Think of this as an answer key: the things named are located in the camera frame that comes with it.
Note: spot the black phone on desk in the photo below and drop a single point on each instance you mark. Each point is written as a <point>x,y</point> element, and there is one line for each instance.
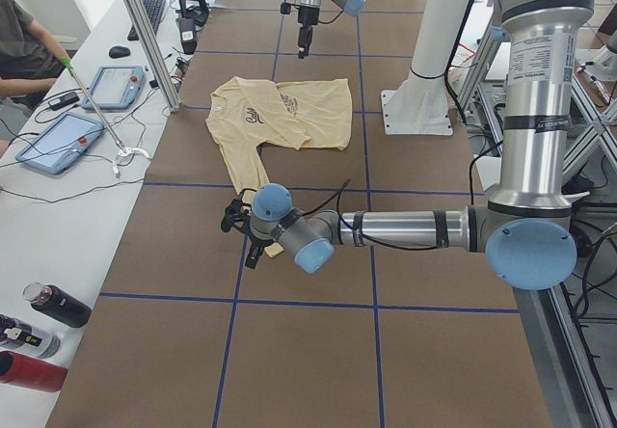
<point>63,100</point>

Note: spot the near blue teach pendant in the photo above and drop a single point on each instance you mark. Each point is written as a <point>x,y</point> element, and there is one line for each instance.
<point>61,143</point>

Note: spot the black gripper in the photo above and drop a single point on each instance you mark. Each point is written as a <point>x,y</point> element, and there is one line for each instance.
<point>306,17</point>
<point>255,245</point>

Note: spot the far blue teach pendant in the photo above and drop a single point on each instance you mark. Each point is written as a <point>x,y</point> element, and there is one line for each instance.
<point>117,87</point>

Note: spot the seated person dark shirt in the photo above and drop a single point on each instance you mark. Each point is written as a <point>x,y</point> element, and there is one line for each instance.
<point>31,57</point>

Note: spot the green-handled grabber stick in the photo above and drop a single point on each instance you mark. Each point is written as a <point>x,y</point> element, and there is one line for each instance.
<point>124,151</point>

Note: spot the black power adapter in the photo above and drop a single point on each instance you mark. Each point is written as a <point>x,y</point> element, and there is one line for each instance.
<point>188,35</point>

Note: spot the red water bottle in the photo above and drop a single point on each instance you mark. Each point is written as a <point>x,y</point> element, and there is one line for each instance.
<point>25,372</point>

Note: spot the blue teach pendant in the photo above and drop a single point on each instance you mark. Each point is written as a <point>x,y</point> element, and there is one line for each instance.
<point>117,87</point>
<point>61,143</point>

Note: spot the aluminium frame post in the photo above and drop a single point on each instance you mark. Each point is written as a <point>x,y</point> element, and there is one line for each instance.
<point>153,53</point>

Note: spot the black computer keyboard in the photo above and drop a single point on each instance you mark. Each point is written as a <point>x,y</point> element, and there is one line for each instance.
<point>154,10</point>

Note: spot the grey black water bottle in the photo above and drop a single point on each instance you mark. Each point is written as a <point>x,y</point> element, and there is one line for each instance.
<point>25,339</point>

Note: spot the cream long-sleeve graphic shirt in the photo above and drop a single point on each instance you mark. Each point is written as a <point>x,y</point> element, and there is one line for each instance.
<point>247,113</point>

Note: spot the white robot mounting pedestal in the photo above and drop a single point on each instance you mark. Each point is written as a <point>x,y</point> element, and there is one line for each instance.
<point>419,106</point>

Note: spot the black computer mouse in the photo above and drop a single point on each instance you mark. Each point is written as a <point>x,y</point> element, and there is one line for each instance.
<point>118,51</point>

